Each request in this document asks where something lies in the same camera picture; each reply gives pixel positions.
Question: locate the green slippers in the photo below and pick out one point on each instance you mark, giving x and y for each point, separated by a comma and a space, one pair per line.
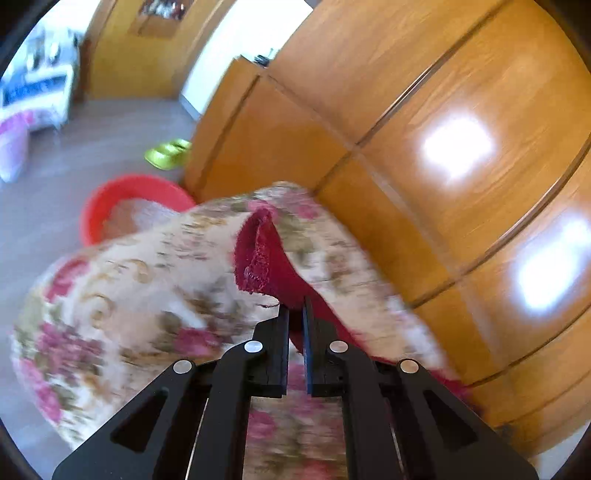
167, 153

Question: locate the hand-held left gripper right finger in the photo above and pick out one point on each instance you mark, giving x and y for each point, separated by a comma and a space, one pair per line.
310, 355

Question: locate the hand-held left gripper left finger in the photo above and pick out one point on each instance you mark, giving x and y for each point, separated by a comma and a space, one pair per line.
278, 355

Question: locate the wooden wardrobe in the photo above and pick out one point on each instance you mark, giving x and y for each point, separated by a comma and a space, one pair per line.
438, 161

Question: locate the dark red garment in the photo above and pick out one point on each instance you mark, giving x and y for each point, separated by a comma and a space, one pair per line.
272, 272

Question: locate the floral bed cover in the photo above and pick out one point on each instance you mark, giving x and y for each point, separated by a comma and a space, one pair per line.
138, 295

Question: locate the red plastic basin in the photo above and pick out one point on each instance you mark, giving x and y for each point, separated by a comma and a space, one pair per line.
129, 198

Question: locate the white pink sack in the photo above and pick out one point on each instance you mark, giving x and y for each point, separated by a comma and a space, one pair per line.
11, 147

